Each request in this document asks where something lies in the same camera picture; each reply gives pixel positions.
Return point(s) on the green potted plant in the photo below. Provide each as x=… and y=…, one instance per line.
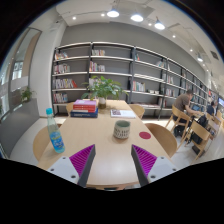
x=101, y=88

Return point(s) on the red round coaster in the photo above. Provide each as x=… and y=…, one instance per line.
x=145, y=135

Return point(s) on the large grey bookshelf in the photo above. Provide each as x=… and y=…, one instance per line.
x=147, y=78

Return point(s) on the wooden chair near left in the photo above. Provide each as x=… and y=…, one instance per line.
x=42, y=143

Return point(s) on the wooden chair near right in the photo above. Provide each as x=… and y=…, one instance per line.
x=164, y=137

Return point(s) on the clear water bottle blue label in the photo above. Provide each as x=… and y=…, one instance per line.
x=54, y=132

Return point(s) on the red book stack top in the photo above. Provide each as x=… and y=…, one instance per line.
x=86, y=105

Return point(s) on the small plant on ledge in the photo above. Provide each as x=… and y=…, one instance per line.
x=26, y=95

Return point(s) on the wooden chair far left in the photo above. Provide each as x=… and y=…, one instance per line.
x=69, y=107

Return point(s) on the wooden chair far right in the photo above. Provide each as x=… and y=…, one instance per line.
x=139, y=110

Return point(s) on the seated man brown shirt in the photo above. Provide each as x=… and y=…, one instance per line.
x=182, y=102

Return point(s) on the wooden chair behind man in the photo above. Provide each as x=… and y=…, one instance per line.
x=179, y=118

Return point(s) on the white open magazine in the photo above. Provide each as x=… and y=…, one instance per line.
x=122, y=114

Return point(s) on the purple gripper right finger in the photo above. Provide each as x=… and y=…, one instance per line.
x=150, y=168

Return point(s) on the dark blue thick book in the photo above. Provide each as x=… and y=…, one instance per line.
x=84, y=114

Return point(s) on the wooden chair with bag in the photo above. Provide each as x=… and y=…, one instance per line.
x=203, y=144

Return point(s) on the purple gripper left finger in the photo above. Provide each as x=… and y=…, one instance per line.
x=75, y=168

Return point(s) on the patterned ceramic mug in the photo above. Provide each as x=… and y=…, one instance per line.
x=121, y=129

